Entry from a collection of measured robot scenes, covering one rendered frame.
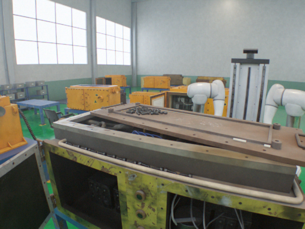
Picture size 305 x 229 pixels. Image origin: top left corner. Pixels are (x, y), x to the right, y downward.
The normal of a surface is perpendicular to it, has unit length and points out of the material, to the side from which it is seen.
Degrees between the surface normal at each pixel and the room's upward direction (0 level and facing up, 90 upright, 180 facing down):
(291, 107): 106
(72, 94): 90
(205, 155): 90
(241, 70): 90
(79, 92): 90
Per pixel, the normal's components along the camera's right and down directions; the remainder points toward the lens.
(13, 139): 0.92, 0.10
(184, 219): 0.00, -0.97
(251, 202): -0.43, 0.22
